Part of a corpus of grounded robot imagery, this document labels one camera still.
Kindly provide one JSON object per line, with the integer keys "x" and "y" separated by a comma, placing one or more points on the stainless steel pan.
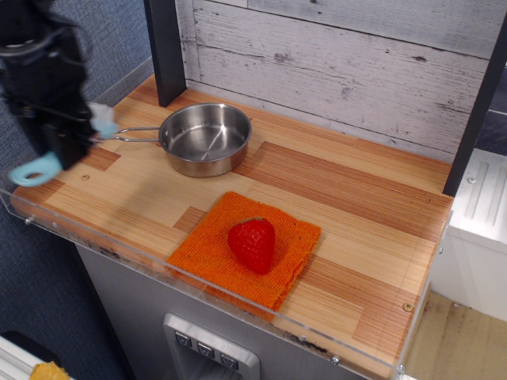
{"x": 200, "y": 140}

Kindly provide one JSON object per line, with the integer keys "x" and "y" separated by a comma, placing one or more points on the dark shelf post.
{"x": 165, "y": 42}
{"x": 479, "y": 110}

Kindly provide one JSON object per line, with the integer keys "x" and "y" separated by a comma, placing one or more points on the light blue scrub brush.
{"x": 46, "y": 167}

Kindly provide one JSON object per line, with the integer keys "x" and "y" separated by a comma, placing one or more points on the silver dispenser button panel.
{"x": 200, "y": 354}

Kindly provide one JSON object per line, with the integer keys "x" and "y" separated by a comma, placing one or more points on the red plastic strawberry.
{"x": 253, "y": 242}

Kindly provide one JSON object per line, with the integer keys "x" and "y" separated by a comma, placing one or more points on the white side cabinet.
{"x": 470, "y": 267}

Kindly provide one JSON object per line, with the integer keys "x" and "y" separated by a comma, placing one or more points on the dark left shelf post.
{"x": 165, "y": 42}

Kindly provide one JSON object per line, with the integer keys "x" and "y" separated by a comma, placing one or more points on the orange knitted cloth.
{"x": 206, "y": 254}

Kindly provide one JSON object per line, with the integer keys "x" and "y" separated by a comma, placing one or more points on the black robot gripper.
{"x": 43, "y": 69}

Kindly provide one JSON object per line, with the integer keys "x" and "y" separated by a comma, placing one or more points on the clear acrylic table guard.
{"x": 381, "y": 209}

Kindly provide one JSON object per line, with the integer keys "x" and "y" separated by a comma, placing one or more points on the dark right shelf post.
{"x": 479, "y": 110}

